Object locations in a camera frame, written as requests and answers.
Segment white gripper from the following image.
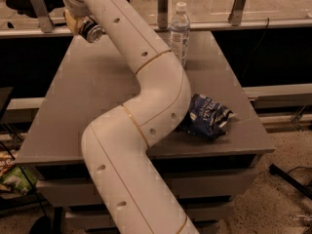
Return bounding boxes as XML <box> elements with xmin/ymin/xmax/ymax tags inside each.
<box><xmin>63</xmin><ymin>0</ymin><xmax>91</xmax><ymax>35</ymax></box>

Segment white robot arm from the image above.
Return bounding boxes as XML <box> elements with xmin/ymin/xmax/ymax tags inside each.
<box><xmin>64</xmin><ymin>0</ymin><xmax>199</xmax><ymax>234</ymax></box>

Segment black office chair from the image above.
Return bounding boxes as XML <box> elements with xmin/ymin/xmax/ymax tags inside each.
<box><xmin>6</xmin><ymin>0</ymin><xmax>65</xmax><ymax>32</ymax></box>

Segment clear plastic water bottle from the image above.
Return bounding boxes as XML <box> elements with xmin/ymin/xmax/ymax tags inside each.
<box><xmin>169</xmin><ymin>2</ymin><xmax>190</xmax><ymax>66</ymax></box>

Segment blue chip bag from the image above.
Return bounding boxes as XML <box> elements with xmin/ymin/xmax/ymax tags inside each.
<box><xmin>176</xmin><ymin>94</ymin><xmax>233</xmax><ymax>140</ymax></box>

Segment green snack bag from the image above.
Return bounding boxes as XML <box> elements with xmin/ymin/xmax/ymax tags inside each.
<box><xmin>0</xmin><ymin>167</ymin><xmax>38</xmax><ymax>195</ymax></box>

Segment black stand leg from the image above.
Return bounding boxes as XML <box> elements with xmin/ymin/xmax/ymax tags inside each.
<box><xmin>269</xmin><ymin>164</ymin><xmax>312</xmax><ymax>200</ymax></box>

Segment left metal bracket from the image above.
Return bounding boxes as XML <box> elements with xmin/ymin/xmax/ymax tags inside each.
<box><xmin>29</xmin><ymin>0</ymin><xmax>54</xmax><ymax>33</ymax></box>

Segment metal bracket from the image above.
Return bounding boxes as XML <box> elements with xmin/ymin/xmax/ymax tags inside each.
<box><xmin>157</xmin><ymin>0</ymin><xmax>169</xmax><ymax>29</ymax></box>
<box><xmin>29</xmin><ymin>0</ymin><xmax>54</xmax><ymax>33</ymax></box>
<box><xmin>228</xmin><ymin>0</ymin><xmax>247</xmax><ymax>26</ymax></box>

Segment middle metal bracket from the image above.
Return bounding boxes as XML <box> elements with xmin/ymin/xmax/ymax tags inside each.
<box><xmin>157</xmin><ymin>0</ymin><xmax>169</xmax><ymax>29</ymax></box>

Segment right metal bracket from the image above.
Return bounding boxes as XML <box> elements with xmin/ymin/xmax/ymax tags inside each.
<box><xmin>228</xmin><ymin>0</ymin><xmax>247</xmax><ymax>26</ymax></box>

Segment grey metal rail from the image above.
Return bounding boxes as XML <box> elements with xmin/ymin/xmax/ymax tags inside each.
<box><xmin>0</xmin><ymin>18</ymin><xmax>312</xmax><ymax>39</ymax></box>

